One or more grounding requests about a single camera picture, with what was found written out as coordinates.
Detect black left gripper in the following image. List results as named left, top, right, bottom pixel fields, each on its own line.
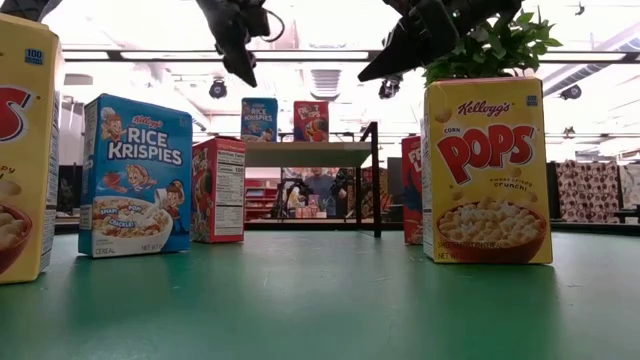
left=194, top=0, right=274, bottom=89

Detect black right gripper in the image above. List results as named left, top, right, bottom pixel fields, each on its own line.
left=357, top=0, right=524, bottom=84

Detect blue Rice Krispies cereal box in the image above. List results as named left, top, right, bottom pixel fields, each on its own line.
left=240, top=96, right=280, bottom=144
left=77, top=93, right=195, bottom=260

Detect yellow Corn Pops cereal box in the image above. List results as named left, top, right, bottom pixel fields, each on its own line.
left=421, top=76, right=554, bottom=266
left=0, top=13, right=61, bottom=286

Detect green potted plant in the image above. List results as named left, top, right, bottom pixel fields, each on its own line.
left=422, top=9, right=563, bottom=86

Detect black rectangular cabinet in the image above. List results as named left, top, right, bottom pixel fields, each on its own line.
left=387, top=157, right=404, bottom=207

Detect black overhead crossbar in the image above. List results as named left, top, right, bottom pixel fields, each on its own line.
left=62, top=48, right=640, bottom=64

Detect red storage rack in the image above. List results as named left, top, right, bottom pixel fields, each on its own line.
left=244, top=178, right=280, bottom=221

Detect person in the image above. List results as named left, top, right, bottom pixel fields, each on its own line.
left=301, top=167, right=342, bottom=220

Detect orange patterned partition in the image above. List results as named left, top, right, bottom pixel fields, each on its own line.
left=359, top=167, right=392, bottom=214

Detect black monitor desk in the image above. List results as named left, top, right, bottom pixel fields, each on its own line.
left=56, top=163, right=84, bottom=217

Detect green table mat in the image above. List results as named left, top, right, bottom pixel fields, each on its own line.
left=0, top=229, right=640, bottom=360

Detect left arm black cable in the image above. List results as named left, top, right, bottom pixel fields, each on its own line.
left=258, top=7, right=286, bottom=44

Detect green shelf black frame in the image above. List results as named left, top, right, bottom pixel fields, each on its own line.
left=243, top=121, right=383, bottom=239

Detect black table frame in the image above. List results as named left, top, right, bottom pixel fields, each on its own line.
left=53, top=217, right=640, bottom=237

